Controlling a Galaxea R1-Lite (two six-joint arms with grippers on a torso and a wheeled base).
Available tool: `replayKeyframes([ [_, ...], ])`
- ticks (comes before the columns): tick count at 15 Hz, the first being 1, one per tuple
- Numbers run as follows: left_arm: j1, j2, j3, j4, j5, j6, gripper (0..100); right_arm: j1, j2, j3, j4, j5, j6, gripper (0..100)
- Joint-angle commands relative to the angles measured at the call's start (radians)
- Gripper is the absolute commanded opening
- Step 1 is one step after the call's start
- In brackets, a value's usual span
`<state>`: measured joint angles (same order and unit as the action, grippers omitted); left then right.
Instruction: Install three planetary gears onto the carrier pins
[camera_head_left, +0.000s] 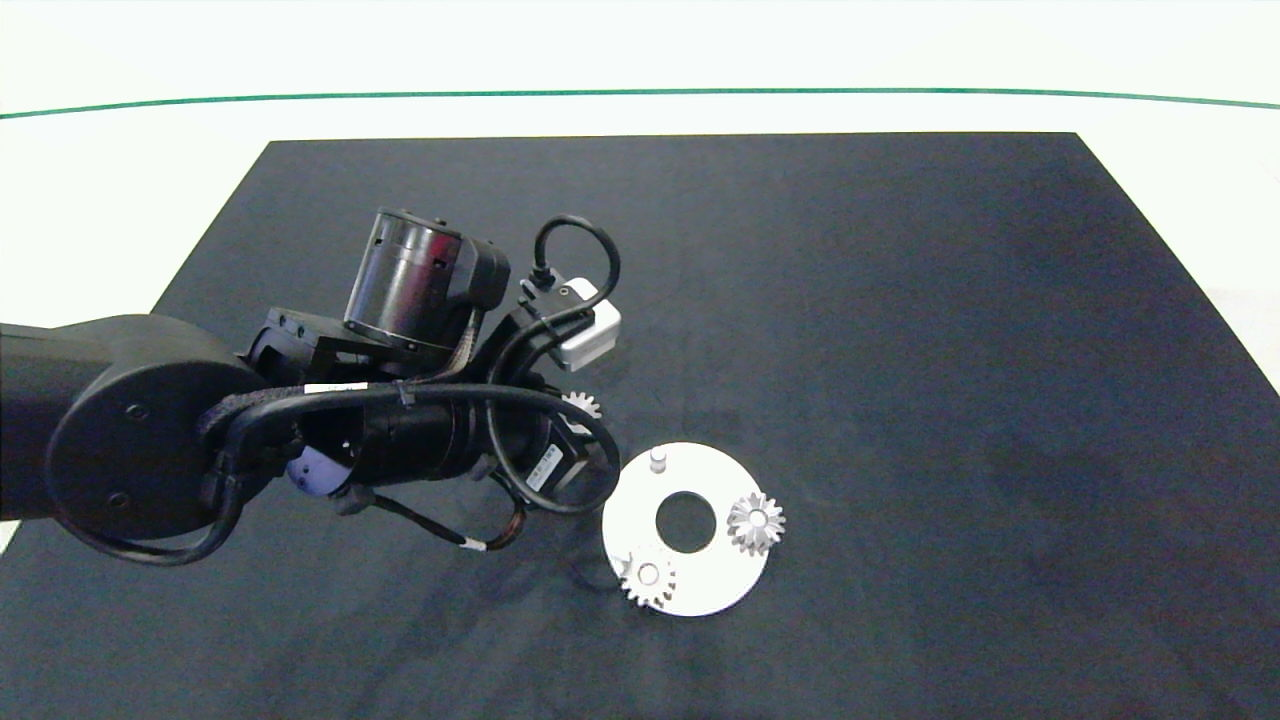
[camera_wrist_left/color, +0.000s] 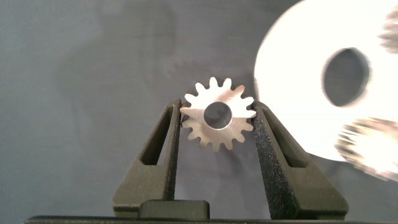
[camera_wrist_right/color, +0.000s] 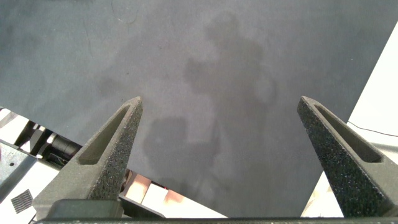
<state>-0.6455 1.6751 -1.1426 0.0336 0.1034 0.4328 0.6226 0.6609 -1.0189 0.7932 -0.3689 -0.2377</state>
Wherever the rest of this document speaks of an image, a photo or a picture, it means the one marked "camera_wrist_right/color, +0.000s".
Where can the dark mat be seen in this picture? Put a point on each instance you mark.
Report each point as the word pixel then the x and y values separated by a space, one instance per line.
pixel 186 46

